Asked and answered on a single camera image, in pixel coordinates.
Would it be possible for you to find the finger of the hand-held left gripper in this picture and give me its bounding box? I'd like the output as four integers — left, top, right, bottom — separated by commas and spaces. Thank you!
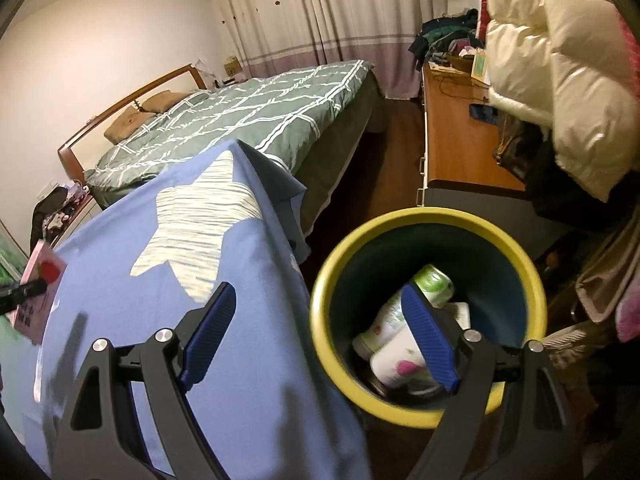
0, 280, 48, 313

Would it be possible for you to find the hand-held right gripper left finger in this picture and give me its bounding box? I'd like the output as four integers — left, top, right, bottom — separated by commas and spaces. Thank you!
50, 281, 237, 480

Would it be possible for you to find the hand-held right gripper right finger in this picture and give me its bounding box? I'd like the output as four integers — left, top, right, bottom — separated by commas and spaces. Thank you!
401, 284, 583, 480

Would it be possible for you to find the pink carton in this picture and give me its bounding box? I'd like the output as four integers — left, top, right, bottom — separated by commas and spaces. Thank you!
11, 240, 68, 346

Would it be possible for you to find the white paper cup pink heart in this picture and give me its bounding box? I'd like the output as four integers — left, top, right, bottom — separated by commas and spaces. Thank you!
370, 345, 441, 391

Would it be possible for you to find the white bottle green red label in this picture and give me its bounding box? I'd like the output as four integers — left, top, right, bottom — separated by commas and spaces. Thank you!
351, 264, 457, 361

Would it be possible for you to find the yellow rimmed dark bin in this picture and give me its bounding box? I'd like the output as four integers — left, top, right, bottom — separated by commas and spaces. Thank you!
310, 209, 547, 430

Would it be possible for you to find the sliding door wardrobe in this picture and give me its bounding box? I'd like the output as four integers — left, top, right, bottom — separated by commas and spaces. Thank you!
0, 217, 31, 286

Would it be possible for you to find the blue star tablecloth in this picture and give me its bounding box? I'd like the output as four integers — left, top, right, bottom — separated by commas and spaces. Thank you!
27, 140, 371, 480

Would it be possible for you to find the white nightstand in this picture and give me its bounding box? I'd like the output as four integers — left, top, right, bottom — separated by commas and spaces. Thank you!
50, 195, 101, 246

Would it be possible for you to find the wooden bed headboard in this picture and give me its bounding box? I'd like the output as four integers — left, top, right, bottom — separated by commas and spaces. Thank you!
57, 64, 208, 181

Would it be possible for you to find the beige bag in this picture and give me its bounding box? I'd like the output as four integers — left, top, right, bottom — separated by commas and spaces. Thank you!
575, 230, 640, 326

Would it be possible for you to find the wooden desk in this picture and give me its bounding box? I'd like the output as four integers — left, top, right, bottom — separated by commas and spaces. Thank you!
415, 62, 528, 208

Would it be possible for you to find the brown pillow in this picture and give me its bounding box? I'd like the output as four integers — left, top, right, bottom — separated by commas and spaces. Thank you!
141, 91, 187, 114
104, 111, 156, 143

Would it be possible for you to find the dark green bed skirt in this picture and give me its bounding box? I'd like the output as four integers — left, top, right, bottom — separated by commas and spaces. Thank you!
295, 67, 388, 256

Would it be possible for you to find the pink floral bag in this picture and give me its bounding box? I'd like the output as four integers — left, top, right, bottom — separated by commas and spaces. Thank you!
615, 285, 640, 343

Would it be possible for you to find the brown patterned handbag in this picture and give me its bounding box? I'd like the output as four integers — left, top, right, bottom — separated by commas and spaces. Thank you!
492, 112, 543, 183

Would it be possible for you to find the small blue item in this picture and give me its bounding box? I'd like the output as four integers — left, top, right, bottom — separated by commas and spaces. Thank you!
469, 101, 501, 125

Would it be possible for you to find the bed with green quilt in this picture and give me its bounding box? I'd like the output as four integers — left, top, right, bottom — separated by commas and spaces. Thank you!
84, 60, 377, 196

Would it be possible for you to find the green picture card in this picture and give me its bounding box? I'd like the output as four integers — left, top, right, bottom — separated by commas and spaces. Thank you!
470, 50, 493, 83

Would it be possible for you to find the cream puffer jacket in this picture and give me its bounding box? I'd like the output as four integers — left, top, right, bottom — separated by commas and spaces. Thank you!
485, 0, 636, 201

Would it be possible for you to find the pile of dark clothes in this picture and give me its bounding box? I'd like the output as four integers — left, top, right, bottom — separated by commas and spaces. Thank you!
407, 7, 488, 68

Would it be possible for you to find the pink white curtain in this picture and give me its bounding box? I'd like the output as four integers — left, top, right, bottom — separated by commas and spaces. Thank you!
200, 0, 481, 101

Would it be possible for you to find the red dotted puffer jacket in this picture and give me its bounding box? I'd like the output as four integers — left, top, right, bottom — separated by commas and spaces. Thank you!
612, 5, 640, 56

